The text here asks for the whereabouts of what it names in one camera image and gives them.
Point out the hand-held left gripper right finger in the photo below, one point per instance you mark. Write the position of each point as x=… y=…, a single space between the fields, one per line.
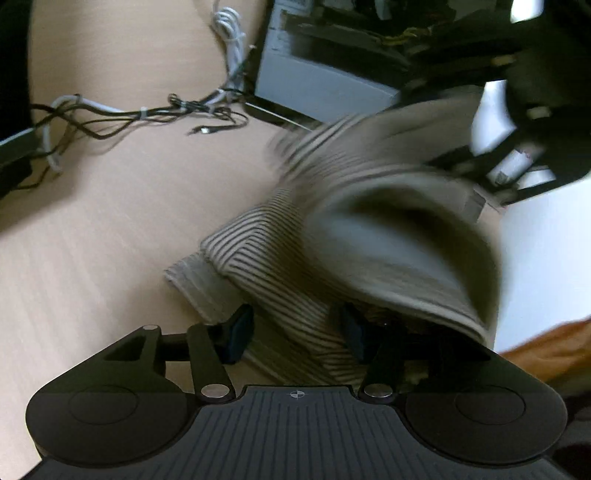
x=353 y=332

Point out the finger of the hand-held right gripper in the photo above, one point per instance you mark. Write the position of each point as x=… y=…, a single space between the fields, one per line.
x=452 y=69
x=494 y=159

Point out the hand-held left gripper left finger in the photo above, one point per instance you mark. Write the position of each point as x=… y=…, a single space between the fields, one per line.
x=240 y=332

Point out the grey striped shorts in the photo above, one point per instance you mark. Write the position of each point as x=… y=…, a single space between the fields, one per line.
x=369 y=258

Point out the white computer case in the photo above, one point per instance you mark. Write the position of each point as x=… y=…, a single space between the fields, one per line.
x=323 y=78

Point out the orange cloth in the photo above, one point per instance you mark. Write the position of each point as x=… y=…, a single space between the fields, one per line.
x=549 y=350

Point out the black curved monitor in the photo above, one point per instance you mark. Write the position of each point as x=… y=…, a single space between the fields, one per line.
x=14 y=92

